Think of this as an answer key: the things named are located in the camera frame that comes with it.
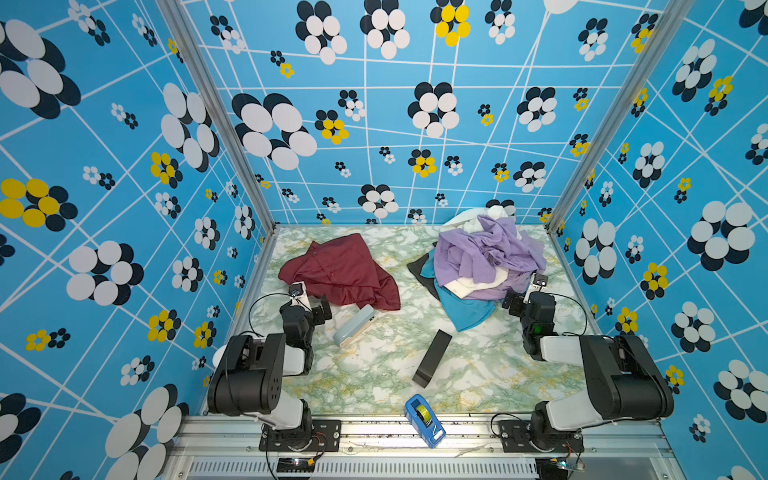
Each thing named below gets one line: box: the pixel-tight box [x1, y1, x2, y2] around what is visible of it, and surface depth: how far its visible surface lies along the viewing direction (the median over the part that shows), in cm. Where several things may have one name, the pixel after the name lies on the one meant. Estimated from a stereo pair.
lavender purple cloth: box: [434, 215, 548, 299], surface depth 97 cm
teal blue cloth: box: [420, 248, 501, 332], surface depth 98 cm
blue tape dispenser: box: [404, 394, 446, 449], surface depth 74 cm
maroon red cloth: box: [278, 233, 401, 311], surface depth 100 cm
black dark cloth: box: [406, 253, 440, 300], surface depth 107 cm
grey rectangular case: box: [332, 304, 377, 348], surface depth 92 cm
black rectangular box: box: [412, 329, 453, 389], surface depth 78 cm
